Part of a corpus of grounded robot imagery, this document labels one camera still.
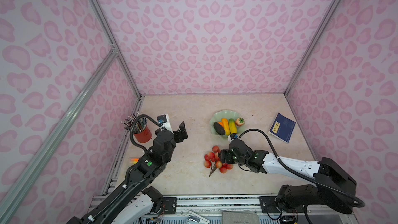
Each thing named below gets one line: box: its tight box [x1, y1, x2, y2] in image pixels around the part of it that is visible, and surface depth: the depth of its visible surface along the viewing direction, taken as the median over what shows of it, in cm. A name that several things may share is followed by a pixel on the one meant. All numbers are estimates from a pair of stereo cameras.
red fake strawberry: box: [235, 117, 245, 127], surface depth 97 cm
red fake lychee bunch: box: [204, 145, 234, 177], surface depth 86 cm
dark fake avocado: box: [213, 121, 226, 136], surface depth 96 cm
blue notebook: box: [267, 112, 296, 144], surface depth 102 cm
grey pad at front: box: [221, 211, 260, 224], surface depth 69 cm
